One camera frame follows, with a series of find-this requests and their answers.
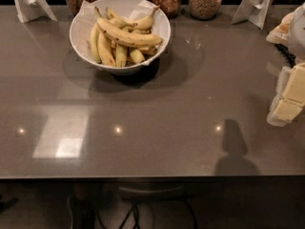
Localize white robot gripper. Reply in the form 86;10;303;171
266;3;305;127

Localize large top yellow banana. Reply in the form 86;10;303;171
97;18;163;48

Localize short yellow banana bottom right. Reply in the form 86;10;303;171
129;48;145;64

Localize yellow banana upper right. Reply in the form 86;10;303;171
131;6;159;30

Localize yellow banana centre bottom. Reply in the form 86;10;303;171
115;44;128;68

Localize white paper bowl liner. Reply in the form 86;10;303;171
73;0;160;65

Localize white ceramic bowl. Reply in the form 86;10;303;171
69;0;172;76

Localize yellow banana upper back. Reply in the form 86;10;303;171
94;7;136;29

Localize yellow banana far left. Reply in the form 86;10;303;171
90;24;101;63

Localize white paper stand right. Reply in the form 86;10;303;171
232;0;274;30

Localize white paper stand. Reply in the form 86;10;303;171
232;0;274;30
14;0;57;23

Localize glass jar of chickpeas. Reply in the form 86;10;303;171
189;0;222;20

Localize dark stool under table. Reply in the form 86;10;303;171
94;183;199;229

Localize white paper stand left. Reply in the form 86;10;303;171
14;0;57;23

